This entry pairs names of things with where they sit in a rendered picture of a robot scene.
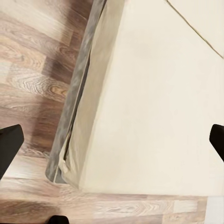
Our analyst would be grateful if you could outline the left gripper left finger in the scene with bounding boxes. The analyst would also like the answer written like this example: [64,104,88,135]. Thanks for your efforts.
[0,124,24,180]

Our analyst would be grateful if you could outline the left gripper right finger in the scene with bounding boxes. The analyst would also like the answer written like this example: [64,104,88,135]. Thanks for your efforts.
[209,124,224,162]

